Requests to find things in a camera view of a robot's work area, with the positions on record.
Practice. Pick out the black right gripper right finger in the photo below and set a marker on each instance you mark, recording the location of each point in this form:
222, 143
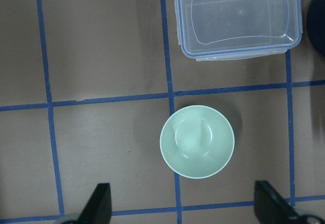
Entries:
270, 206

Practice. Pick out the green bowl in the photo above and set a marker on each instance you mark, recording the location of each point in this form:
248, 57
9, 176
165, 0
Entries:
197, 142

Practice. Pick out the dark round object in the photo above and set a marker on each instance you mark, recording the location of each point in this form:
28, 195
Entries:
315, 25

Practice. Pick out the clear plastic container blue rim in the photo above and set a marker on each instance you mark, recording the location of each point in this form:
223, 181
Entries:
237, 29

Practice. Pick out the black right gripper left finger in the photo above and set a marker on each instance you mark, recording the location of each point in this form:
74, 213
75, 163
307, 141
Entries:
99, 207

